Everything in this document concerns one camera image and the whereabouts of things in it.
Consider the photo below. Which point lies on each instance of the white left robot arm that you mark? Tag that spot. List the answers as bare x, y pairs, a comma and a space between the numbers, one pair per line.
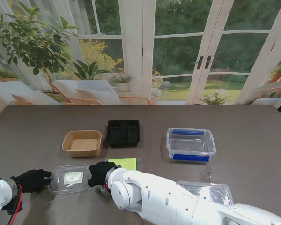
0, 192

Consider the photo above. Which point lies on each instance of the clear lid with blue mark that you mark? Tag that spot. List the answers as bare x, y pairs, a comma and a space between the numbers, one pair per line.
215, 192

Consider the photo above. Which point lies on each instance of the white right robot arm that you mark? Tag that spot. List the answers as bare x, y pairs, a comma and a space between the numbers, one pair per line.
154, 194

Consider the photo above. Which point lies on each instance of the clear lid with green sheet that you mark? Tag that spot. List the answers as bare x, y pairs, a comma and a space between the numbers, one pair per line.
124, 162

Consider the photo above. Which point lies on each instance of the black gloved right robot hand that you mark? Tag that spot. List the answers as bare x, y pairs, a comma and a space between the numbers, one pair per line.
99, 172

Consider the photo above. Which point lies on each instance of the clear lid with white label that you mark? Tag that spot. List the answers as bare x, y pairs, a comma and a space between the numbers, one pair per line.
61, 185

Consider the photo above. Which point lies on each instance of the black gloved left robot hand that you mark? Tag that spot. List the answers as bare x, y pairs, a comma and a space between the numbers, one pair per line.
32, 180

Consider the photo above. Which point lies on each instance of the brown kraft paper container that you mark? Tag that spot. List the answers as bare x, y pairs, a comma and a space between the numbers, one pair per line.
82, 145

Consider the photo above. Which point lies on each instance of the black plastic tray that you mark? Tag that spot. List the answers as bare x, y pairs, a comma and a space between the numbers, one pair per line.
123, 133

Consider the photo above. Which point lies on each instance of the clear container with blue clips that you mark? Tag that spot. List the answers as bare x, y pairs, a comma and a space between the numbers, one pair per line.
194, 143

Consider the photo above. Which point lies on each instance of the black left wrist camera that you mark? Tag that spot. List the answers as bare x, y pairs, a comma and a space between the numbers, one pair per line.
10, 208

